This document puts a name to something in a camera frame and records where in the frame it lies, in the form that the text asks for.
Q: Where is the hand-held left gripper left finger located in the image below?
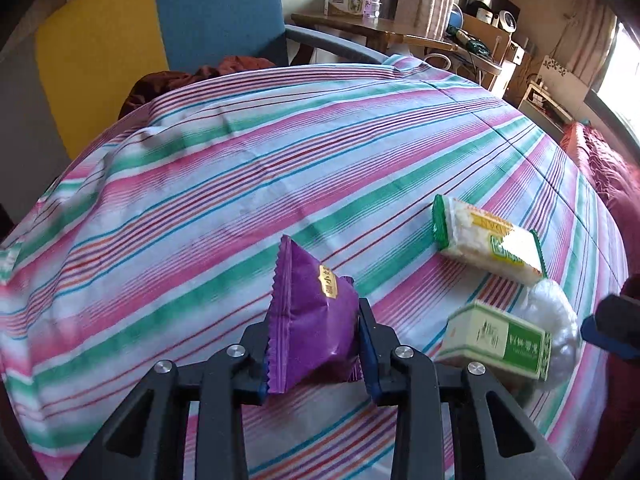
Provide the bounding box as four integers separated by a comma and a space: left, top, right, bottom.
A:
65, 322, 273, 480

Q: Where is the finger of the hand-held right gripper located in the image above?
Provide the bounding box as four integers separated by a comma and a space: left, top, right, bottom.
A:
582, 296, 640, 361

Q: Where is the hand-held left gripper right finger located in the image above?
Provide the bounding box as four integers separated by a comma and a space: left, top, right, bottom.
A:
356, 297, 576, 480

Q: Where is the purple snack packet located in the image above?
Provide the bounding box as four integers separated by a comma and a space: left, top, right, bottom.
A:
263, 234, 363, 395

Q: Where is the clear crumpled plastic bag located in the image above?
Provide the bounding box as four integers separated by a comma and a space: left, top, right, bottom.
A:
520, 279, 582, 393

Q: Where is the green white small carton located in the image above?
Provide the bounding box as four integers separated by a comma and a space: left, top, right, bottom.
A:
437, 300, 552, 383

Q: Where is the red blanket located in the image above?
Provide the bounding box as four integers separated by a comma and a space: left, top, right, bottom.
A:
560, 122, 640, 480

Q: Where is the white green rice cracker packet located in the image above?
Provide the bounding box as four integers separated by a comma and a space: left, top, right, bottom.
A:
431, 194, 548, 288

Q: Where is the striped pink green tablecloth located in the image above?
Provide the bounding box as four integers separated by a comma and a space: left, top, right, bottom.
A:
0, 52, 628, 480

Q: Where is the white storage rack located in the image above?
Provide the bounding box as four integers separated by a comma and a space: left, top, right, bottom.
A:
517, 82, 571, 131

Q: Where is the white board leaf pattern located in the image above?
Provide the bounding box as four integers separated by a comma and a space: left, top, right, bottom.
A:
537, 55, 596, 116

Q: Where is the dark red cloth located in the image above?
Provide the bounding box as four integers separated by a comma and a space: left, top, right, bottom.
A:
117, 55, 276, 121

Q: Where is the tan cardboard box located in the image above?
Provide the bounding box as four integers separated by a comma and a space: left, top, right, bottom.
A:
462, 12, 526, 66

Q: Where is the wooden side table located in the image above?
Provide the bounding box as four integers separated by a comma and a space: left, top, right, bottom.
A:
290, 12, 456, 56

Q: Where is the blue yellow grey chair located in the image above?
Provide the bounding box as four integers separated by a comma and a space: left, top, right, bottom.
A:
0, 0, 396, 211

